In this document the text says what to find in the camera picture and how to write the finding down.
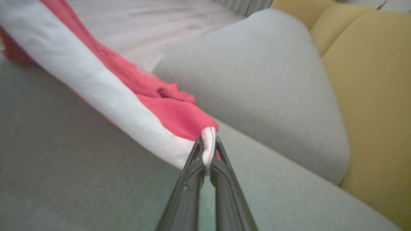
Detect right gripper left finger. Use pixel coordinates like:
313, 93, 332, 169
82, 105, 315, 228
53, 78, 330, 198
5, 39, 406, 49
156, 136, 206, 231

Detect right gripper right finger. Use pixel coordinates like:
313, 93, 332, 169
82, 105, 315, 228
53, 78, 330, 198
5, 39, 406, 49
210, 136, 258, 231

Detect red shorts with white band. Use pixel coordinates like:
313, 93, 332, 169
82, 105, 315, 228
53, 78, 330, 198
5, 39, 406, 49
0, 0, 220, 170

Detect large grey sofa seat cushion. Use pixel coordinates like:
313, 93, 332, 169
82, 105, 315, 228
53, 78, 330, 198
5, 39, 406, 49
0, 58, 402, 231

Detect small grey sofa cushion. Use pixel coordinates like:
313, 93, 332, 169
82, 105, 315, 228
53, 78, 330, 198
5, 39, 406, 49
152, 8, 350, 185

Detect grey curtain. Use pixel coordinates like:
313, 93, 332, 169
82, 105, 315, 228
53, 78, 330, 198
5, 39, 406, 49
218, 0, 273, 16

